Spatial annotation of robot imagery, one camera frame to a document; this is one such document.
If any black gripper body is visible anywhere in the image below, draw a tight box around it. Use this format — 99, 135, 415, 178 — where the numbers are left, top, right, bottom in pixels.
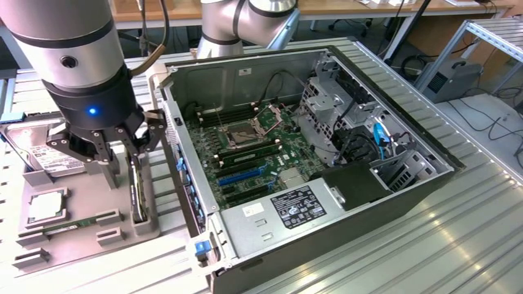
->
42, 66, 146, 154

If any graphics card with black fan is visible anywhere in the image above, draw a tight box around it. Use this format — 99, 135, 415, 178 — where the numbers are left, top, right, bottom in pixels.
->
127, 143, 151, 222

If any silver hard disk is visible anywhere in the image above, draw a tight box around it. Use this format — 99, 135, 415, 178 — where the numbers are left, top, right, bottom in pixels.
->
0, 119, 90, 178

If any green motherboard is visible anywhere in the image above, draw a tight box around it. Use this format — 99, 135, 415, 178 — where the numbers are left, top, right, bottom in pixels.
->
182, 100, 333, 209

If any blue disk carrier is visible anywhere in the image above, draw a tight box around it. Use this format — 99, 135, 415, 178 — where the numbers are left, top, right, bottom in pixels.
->
0, 110, 63, 145

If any thin locking lever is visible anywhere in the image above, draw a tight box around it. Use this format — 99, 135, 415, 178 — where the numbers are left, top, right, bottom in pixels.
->
214, 102, 225, 132

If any CPU socket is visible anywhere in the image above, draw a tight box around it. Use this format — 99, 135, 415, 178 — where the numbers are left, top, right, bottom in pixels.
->
220, 121, 267, 148

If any silver CPU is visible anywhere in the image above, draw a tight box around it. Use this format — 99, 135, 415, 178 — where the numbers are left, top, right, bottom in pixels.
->
28, 192, 67, 220

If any green RAM stick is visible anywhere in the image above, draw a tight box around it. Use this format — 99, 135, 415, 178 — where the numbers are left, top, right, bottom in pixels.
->
18, 216, 102, 238
220, 146, 279, 165

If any black expansion slot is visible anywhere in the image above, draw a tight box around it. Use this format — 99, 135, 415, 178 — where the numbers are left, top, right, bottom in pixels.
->
215, 165, 263, 179

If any metal socket cover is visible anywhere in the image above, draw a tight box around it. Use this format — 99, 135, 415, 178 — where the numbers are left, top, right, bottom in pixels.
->
253, 103, 289, 133

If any grey parts rack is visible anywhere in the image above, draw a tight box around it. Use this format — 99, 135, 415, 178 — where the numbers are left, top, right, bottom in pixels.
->
8, 153, 163, 279

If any blue expansion slot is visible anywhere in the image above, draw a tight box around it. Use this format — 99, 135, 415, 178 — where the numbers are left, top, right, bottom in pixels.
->
218, 169, 267, 187

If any silver chipset heatsink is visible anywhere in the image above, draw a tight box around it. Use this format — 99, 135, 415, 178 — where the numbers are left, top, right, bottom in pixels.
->
279, 170, 306, 187

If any silver power supply unit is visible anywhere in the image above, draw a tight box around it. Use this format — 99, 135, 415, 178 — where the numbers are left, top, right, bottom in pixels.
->
212, 177, 349, 261

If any silver disk bay cage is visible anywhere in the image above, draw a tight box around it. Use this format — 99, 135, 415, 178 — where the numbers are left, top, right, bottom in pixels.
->
298, 50, 394, 145

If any black plastic shroud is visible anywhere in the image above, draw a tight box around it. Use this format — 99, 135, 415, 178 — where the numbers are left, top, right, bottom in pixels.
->
310, 162, 394, 212

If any open black PC case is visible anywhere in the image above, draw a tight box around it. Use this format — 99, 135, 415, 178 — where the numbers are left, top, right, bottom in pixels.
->
146, 44, 467, 294

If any black office chair base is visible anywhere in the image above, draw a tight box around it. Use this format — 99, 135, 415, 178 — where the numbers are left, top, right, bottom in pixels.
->
310, 18, 373, 37

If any small silver disk bay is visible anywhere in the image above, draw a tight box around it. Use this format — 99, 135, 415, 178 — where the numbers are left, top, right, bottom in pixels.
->
370, 146, 455, 192

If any black tripod pole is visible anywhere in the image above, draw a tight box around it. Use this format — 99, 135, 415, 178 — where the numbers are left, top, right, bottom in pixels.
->
383, 0, 433, 62

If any grey computer tower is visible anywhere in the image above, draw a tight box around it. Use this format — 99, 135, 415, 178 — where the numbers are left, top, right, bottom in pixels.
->
417, 59, 486, 104

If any aluminium slat table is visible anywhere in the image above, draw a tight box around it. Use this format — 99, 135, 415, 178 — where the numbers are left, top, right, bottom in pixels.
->
425, 17, 523, 92

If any wooden desk white frame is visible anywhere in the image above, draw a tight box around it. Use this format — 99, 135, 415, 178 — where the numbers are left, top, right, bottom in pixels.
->
298, 0, 515, 61
111, 0, 204, 31

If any black power cable bundle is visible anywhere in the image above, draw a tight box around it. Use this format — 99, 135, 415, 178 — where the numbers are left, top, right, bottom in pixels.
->
330, 121, 375, 163

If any blue disk wire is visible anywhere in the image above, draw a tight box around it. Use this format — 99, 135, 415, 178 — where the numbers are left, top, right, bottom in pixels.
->
373, 122, 390, 160

